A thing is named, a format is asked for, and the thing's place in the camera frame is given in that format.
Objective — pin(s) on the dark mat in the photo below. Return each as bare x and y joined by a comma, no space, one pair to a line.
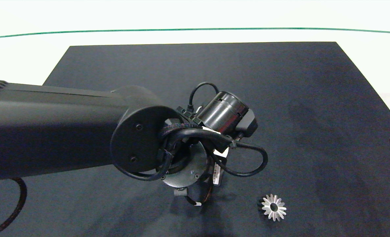
313,98

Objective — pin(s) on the boxy wrist camera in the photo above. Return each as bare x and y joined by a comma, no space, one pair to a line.
218,172

